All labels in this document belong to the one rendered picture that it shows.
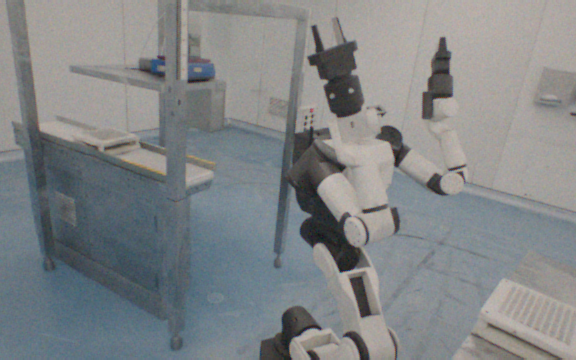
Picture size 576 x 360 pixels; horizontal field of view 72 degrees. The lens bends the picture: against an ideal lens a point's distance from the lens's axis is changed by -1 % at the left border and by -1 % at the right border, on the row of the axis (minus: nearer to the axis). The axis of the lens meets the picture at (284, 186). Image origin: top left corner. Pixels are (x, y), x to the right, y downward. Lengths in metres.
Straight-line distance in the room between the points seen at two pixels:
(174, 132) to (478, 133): 3.98
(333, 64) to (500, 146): 4.19
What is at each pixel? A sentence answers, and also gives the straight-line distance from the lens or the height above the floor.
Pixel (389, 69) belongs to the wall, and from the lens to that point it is 5.33.
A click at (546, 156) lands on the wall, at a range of 5.03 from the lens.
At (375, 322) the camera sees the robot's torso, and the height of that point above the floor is 0.66.
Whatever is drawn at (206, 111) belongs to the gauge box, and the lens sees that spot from 1.89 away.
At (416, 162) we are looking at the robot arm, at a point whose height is 1.14.
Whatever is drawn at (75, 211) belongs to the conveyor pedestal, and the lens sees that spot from 2.64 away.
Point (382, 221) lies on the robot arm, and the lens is 1.00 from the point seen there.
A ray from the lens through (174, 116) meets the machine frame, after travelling 1.64.
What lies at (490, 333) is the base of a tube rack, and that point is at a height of 0.85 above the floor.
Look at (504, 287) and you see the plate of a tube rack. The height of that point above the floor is 0.89.
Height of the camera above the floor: 1.53
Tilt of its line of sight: 21 degrees down
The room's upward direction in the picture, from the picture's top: 6 degrees clockwise
